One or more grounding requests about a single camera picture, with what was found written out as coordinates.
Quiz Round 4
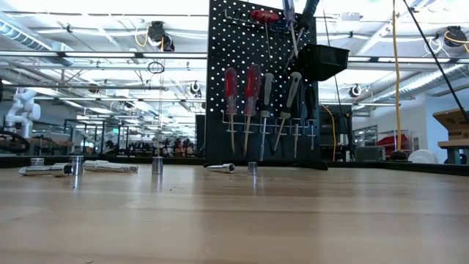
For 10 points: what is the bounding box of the black round floor base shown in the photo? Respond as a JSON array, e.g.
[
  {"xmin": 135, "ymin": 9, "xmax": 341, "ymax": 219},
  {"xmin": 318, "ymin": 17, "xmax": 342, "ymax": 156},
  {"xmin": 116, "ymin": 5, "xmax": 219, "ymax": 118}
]
[{"xmin": 389, "ymin": 149, "xmax": 410, "ymax": 161}]

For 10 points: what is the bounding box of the black ceiling cable reel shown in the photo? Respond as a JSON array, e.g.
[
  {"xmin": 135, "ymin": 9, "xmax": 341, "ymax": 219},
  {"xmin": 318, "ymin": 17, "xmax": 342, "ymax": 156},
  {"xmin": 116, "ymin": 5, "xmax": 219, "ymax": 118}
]
[{"xmin": 147, "ymin": 21, "xmax": 176, "ymax": 53}]

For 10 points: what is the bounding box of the black looped cable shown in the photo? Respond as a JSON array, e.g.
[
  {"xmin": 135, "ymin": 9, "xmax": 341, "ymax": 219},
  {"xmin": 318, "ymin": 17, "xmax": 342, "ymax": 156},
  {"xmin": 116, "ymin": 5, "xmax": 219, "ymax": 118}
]
[{"xmin": 0, "ymin": 130, "xmax": 32, "ymax": 154}]

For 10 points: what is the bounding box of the grey equipment box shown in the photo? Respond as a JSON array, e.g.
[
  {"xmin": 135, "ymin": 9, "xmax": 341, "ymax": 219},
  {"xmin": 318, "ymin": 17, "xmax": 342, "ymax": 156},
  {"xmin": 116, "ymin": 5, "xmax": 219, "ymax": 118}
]
[{"xmin": 354, "ymin": 145, "xmax": 387, "ymax": 163}]

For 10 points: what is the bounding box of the long chrome socket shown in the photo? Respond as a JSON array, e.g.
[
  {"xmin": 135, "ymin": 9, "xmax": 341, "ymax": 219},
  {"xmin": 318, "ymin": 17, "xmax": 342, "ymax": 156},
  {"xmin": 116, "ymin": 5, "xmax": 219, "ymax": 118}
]
[
  {"xmin": 83, "ymin": 159, "xmax": 140, "ymax": 175},
  {"xmin": 18, "ymin": 163, "xmax": 74, "ymax": 178}
]

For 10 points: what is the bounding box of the chrome screwdriver holder rail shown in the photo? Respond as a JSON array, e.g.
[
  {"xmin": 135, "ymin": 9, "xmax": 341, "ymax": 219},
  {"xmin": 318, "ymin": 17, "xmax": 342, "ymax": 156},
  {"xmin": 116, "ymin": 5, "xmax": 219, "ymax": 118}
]
[{"xmin": 218, "ymin": 109, "xmax": 319, "ymax": 139}]

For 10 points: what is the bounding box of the black hanging cable loop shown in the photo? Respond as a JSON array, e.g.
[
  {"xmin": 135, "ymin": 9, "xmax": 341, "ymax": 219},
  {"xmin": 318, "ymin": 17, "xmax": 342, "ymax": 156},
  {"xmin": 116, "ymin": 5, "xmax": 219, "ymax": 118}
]
[{"xmin": 147, "ymin": 61, "xmax": 166, "ymax": 75}]

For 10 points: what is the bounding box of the background wooden workbench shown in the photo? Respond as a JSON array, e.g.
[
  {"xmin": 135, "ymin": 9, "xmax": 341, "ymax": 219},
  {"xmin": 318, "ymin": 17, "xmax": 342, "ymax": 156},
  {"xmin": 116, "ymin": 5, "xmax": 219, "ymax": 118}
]
[{"xmin": 21, "ymin": 136, "xmax": 74, "ymax": 157}]

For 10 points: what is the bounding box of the black background cabinet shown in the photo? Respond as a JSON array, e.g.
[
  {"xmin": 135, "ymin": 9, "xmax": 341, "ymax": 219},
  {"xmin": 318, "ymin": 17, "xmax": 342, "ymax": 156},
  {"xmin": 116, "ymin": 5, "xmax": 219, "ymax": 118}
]
[{"xmin": 318, "ymin": 104, "xmax": 354, "ymax": 162}]

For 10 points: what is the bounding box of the black aluminium table frame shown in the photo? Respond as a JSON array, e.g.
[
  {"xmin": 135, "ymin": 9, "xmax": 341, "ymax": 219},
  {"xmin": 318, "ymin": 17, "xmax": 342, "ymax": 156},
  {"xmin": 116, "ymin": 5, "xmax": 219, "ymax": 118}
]
[{"xmin": 0, "ymin": 155, "xmax": 469, "ymax": 177}]

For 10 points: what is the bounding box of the brown cardboard box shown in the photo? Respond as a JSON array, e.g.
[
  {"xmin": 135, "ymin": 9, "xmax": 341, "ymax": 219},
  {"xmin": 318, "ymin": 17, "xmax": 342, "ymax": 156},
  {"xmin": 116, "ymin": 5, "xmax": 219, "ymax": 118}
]
[{"xmin": 432, "ymin": 108, "xmax": 469, "ymax": 141}]

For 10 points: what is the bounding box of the blue clear handle screwdriver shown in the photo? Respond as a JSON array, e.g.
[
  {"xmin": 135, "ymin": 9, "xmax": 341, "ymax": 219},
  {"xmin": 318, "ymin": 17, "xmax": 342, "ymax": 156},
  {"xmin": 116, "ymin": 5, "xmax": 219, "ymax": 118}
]
[{"xmin": 281, "ymin": 0, "xmax": 300, "ymax": 59}]

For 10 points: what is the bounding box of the black taut cable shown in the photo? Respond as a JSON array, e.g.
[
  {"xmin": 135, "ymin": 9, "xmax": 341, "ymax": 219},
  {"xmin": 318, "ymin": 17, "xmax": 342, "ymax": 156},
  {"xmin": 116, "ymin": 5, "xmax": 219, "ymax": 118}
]
[{"xmin": 402, "ymin": 0, "xmax": 469, "ymax": 124}]

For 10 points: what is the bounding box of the black plastic pegboard bin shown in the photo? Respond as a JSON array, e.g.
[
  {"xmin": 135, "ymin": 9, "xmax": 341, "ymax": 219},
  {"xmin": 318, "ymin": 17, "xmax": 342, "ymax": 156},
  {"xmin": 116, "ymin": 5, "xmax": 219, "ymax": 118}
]
[{"xmin": 292, "ymin": 44, "xmax": 350, "ymax": 84}]

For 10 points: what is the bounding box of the red storage bin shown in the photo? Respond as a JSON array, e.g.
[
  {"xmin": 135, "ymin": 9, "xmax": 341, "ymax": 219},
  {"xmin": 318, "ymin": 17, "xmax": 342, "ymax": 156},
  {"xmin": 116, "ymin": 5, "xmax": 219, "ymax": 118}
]
[{"xmin": 376, "ymin": 133, "xmax": 410, "ymax": 151}]

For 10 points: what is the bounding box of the chrome socket extension bar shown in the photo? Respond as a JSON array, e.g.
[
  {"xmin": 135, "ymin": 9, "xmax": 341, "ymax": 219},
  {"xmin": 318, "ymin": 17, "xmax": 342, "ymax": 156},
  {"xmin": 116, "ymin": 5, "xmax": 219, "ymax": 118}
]
[{"xmin": 206, "ymin": 163, "xmax": 237, "ymax": 175}]

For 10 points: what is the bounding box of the large red clear Husky screwdriver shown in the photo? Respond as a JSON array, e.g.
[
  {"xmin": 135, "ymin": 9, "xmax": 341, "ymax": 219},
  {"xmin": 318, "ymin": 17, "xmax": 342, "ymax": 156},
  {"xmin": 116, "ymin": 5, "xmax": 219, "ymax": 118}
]
[{"xmin": 242, "ymin": 63, "xmax": 263, "ymax": 158}]

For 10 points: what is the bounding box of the wooden side table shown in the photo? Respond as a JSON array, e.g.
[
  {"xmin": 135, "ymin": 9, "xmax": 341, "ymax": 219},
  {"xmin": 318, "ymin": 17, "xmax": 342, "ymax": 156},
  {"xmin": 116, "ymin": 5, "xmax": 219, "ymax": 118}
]
[{"xmin": 437, "ymin": 139, "xmax": 469, "ymax": 158}]

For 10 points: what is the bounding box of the grey black nut driver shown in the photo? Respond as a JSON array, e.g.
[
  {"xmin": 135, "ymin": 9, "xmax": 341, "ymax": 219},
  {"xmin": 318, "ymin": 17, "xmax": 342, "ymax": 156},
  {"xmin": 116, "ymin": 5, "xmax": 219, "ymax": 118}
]
[
  {"xmin": 273, "ymin": 70, "xmax": 304, "ymax": 153},
  {"xmin": 258, "ymin": 72, "xmax": 276, "ymax": 162}
]

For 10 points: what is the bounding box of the black reel with yellow cable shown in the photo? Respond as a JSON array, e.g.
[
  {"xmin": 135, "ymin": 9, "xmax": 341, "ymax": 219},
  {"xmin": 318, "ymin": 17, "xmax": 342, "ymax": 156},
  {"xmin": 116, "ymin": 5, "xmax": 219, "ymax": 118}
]
[{"xmin": 444, "ymin": 25, "xmax": 469, "ymax": 54}]

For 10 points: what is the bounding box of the black metal pegboard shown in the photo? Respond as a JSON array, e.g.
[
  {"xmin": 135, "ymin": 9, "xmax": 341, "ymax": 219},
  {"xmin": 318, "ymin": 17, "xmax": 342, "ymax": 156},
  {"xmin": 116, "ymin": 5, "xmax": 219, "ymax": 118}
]
[{"xmin": 197, "ymin": 0, "xmax": 330, "ymax": 171}]

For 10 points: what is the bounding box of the thin yellow cable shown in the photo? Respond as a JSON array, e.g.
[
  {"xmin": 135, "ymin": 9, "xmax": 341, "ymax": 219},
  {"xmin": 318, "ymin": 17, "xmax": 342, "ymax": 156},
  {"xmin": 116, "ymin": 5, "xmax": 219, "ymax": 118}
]
[{"xmin": 321, "ymin": 104, "xmax": 337, "ymax": 162}]

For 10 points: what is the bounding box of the small red clear Husky screwdriver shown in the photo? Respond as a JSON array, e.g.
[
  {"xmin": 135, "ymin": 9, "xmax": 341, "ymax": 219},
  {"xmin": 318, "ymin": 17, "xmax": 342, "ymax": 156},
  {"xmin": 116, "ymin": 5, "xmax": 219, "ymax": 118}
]
[{"xmin": 224, "ymin": 67, "xmax": 239, "ymax": 155}]

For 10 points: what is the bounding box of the blue black handle screwdriver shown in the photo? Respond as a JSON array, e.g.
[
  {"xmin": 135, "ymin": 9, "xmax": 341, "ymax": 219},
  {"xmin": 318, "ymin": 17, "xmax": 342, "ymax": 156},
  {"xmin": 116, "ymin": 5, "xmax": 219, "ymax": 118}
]
[{"xmin": 284, "ymin": 0, "xmax": 322, "ymax": 74}]

